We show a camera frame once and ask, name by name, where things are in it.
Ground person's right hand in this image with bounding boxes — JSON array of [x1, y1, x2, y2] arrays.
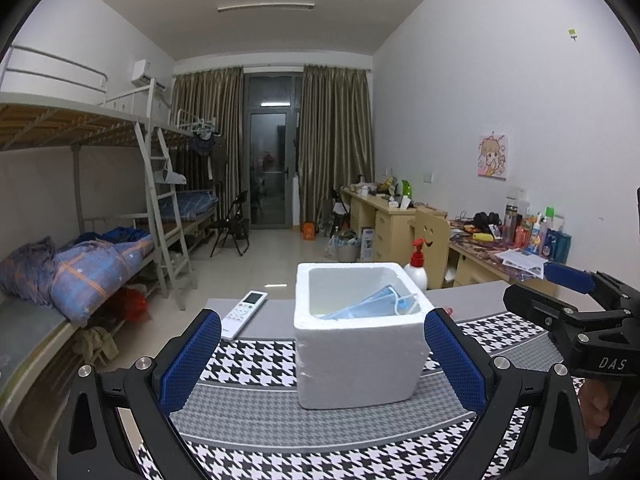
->
[[578, 378, 614, 440]]

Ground white papers on desk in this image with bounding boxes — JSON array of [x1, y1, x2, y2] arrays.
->
[[496, 249, 547, 278]]

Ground white remote control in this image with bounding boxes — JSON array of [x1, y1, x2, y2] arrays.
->
[[221, 290, 268, 341]]

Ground houndstooth table mat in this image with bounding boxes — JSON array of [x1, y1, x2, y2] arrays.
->
[[134, 309, 586, 480]]

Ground white styrofoam box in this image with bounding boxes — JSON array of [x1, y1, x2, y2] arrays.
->
[[293, 262, 433, 410]]

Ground white pump bottle red cap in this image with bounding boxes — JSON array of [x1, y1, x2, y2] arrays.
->
[[404, 238, 433, 292]]

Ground wooden smiley chair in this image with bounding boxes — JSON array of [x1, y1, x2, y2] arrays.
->
[[414, 208, 450, 289]]

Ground white metal bunk bed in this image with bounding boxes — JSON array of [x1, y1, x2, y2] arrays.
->
[[1, 46, 218, 414]]

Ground blue plaid quilt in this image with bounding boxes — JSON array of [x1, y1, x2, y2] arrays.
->
[[1, 228, 154, 326]]

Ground black folding chair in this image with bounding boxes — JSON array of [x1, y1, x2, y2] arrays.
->
[[209, 190, 250, 257]]

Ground white ladder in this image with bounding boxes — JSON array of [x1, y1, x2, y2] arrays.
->
[[134, 122, 196, 311]]

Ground wooden desk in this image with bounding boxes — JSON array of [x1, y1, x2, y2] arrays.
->
[[341, 188, 559, 297]]

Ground grey bucket on floor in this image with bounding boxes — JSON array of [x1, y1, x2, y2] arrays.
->
[[335, 237, 360, 263]]

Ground orange bag on floor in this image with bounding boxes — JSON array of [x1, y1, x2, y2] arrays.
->
[[302, 221, 317, 242]]

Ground right brown curtain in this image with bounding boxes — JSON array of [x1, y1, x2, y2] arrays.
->
[[298, 65, 374, 223]]

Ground brown curtain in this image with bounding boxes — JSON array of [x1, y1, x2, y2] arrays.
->
[[298, 65, 374, 223], [171, 66, 244, 211]]

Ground left brown curtain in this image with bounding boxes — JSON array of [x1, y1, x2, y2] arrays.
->
[[171, 66, 244, 211]]

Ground glass balcony door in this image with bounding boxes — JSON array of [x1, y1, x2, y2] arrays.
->
[[243, 72, 303, 230]]

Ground white air conditioner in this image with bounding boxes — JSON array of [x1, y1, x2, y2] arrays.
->
[[130, 60, 168, 92]]

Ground ceiling tube light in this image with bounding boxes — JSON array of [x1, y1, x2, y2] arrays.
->
[[217, 1, 316, 13]]

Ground anime girl wall picture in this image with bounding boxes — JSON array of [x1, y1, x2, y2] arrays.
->
[[477, 132, 508, 180]]

